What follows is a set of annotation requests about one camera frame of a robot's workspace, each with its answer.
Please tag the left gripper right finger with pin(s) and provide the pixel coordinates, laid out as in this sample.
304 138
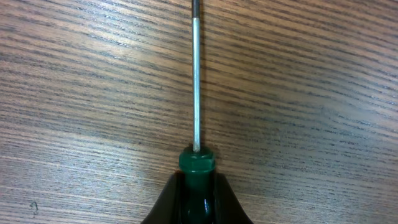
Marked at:
227 210

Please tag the green handled screwdriver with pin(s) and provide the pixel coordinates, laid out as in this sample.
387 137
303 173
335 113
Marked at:
197 162

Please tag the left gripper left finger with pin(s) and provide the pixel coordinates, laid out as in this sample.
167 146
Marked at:
166 209

